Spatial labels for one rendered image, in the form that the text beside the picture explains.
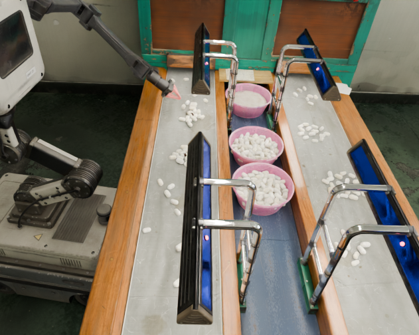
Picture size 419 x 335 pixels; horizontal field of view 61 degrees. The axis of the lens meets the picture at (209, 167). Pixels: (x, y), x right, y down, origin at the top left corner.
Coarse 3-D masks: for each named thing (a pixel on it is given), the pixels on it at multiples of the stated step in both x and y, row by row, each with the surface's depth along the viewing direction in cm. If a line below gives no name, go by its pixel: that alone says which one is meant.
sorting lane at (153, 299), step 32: (192, 96) 206; (160, 128) 182; (192, 128) 183; (160, 160) 164; (160, 192) 149; (160, 224) 137; (160, 256) 126; (160, 288) 117; (128, 320) 109; (160, 320) 109
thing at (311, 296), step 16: (336, 192) 104; (384, 192) 104; (320, 224) 113; (368, 224) 93; (304, 256) 127; (336, 256) 100; (304, 272) 128; (320, 272) 113; (304, 288) 125; (320, 288) 112
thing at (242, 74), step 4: (228, 68) 226; (228, 72) 222; (240, 72) 222; (244, 72) 223; (248, 72) 223; (252, 72) 224; (228, 76) 218; (240, 76) 219; (244, 76) 219; (248, 76) 219; (252, 76) 220; (252, 80) 216
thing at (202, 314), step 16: (192, 144) 119; (208, 144) 121; (192, 160) 113; (208, 160) 115; (192, 176) 107; (208, 176) 110; (192, 192) 102; (208, 192) 105; (192, 208) 97; (208, 208) 100; (192, 240) 88; (208, 240) 92; (192, 256) 85; (208, 256) 89; (192, 272) 81; (208, 272) 85; (192, 288) 78; (208, 288) 82; (192, 304) 75; (208, 304) 79; (192, 320) 77; (208, 320) 78
